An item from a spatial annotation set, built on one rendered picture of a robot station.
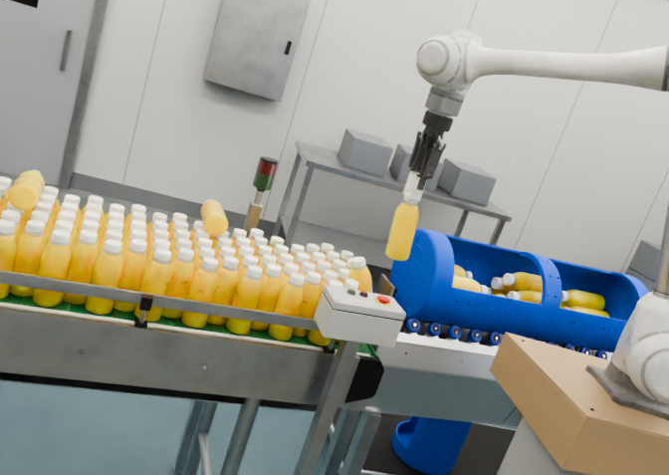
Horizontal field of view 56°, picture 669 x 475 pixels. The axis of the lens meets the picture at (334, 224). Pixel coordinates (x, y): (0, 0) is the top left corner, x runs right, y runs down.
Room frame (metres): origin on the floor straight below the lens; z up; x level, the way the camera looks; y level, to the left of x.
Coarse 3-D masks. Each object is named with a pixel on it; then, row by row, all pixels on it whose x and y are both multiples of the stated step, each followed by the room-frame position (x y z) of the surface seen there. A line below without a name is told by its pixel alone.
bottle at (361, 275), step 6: (354, 270) 1.69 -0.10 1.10; (360, 270) 1.69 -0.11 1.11; (366, 270) 1.70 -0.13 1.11; (348, 276) 1.70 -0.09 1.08; (354, 276) 1.68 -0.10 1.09; (360, 276) 1.68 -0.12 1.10; (366, 276) 1.69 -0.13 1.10; (360, 282) 1.68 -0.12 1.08; (366, 282) 1.68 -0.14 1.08; (360, 288) 1.68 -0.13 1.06; (366, 288) 1.69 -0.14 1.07
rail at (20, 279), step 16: (0, 272) 1.28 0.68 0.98; (16, 272) 1.30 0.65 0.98; (48, 288) 1.32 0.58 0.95; (64, 288) 1.33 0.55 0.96; (80, 288) 1.34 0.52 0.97; (96, 288) 1.36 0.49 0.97; (112, 288) 1.37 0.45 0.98; (160, 304) 1.41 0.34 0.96; (176, 304) 1.43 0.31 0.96; (192, 304) 1.44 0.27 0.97; (208, 304) 1.46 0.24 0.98; (256, 320) 1.50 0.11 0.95; (272, 320) 1.52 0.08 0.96; (288, 320) 1.54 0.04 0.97; (304, 320) 1.55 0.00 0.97
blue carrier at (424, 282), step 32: (416, 256) 1.88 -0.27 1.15; (448, 256) 1.81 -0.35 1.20; (480, 256) 2.10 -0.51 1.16; (512, 256) 2.12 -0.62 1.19; (544, 256) 2.07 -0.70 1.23; (416, 288) 1.82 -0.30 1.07; (448, 288) 1.77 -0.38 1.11; (544, 288) 1.93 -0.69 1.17; (576, 288) 2.29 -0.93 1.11; (608, 288) 2.29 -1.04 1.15; (640, 288) 2.13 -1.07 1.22; (448, 320) 1.82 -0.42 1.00; (480, 320) 1.84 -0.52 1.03; (512, 320) 1.87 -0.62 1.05; (544, 320) 1.91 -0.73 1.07; (576, 320) 1.95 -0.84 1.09; (608, 320) 2.00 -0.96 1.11; (608, 352) 2.12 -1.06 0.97
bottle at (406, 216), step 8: (400, 208) 1.64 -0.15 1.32; (408, 208) 1.64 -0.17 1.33; (416, 208) 1.65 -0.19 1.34; (400, 216) 1.64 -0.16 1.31; (408, 216) 1.63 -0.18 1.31; (416, 216) 1.64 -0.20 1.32; (392, 224) 1.66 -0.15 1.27; (400, 224) 1.63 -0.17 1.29; (408, 224) 1.63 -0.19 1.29; (416, 224) 1.65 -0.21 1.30; (392, 232) 1.65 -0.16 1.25; (400, 232) 1.63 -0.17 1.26; (408, 232) 1.63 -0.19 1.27; (392, 240) 1.64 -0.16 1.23; (400, 240) 1.63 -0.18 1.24; (408, 240) 1.64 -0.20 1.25; (392, 248) 1.64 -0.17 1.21; (400, 248) 1.63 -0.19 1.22; (408, 248) 1.64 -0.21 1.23; (392, 256) 1.64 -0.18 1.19; (400, 256) 1.63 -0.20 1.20; (408, 256) 1.65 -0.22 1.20
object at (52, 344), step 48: (0, 336) 1.27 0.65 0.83; (48, 336) 1.31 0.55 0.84; (96, 336) 1.35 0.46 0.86; (144, 336) 1.39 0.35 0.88; (192, 336) 1.43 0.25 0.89; (240, 336) 1.50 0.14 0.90; (48, 384) 1.33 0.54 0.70; (96, 384) 1.39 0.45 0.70; (144, 384) 1.40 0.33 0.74; (192, 384) 1.44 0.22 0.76; (240, 384) 1.49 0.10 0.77; (288, 384) 1.53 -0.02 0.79; (240, 432) 1.51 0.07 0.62
